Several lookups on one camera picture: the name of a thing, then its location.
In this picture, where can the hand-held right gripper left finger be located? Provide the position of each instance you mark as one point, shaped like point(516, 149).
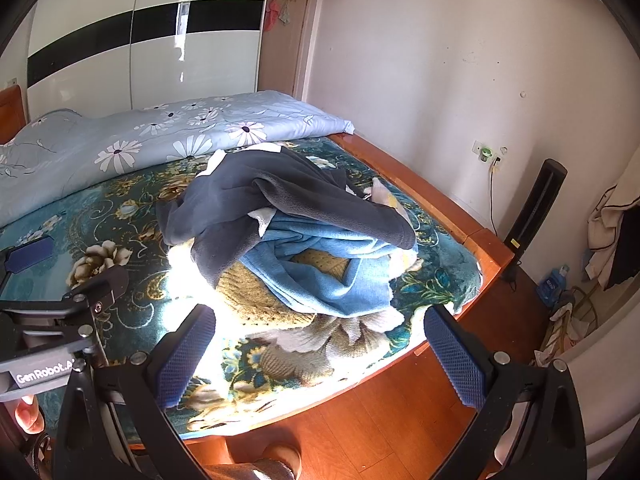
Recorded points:
point(185, 355)

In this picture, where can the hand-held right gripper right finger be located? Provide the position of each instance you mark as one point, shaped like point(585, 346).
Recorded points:
point(457, 360)

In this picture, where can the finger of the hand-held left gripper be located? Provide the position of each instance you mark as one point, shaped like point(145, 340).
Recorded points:
point(100, 286)
point(31, 255)

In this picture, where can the dark grey and white sweatshirt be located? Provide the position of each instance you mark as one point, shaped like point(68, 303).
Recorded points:
point(300, 185)

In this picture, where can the person's left hand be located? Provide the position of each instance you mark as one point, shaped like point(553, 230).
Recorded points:
point(27, 414)

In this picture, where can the yellow knit sweater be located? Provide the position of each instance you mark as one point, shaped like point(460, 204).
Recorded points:
point(255, 305)

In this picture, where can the blue bottle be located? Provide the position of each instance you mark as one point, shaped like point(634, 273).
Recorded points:
point(552, 287)

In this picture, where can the gold metal rack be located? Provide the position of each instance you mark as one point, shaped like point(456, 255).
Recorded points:
point(580, 310)

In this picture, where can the person's slipper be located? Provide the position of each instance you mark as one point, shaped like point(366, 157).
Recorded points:
point(282, 457)

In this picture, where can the wooden headboard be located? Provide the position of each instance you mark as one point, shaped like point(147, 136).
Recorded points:
point(10, 115)

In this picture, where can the blue garment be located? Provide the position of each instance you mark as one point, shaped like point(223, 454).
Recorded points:
point(325, 280)

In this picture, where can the blue floral quilt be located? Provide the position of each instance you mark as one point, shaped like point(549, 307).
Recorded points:
point(150, 135)

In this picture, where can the black tower heater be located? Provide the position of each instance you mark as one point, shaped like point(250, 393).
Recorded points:
point(535, 210)

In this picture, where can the white printed garment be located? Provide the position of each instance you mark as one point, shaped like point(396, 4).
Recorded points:
point(382, 195)

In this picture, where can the white hanging jacket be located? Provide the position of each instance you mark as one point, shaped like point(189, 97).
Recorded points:
point(605, 230)

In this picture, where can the black hanging garment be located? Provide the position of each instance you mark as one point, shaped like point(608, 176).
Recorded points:
point(625, 255)

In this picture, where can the green plug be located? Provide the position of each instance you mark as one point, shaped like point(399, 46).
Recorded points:
point(486, 152)

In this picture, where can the white wardrobe with black stripe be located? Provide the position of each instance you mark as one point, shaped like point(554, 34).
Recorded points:
point(200, 60)

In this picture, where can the pale door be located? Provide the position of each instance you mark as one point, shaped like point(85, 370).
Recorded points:
point(280, 60)

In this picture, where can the pink hanging cloth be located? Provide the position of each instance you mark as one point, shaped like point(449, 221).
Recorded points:
point(272, 15)

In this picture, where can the small blue hanging cloth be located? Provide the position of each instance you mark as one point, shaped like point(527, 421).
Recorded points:
point(285, 12)

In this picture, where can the white wall socket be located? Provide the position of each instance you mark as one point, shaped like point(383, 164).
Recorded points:
point(476, 149)

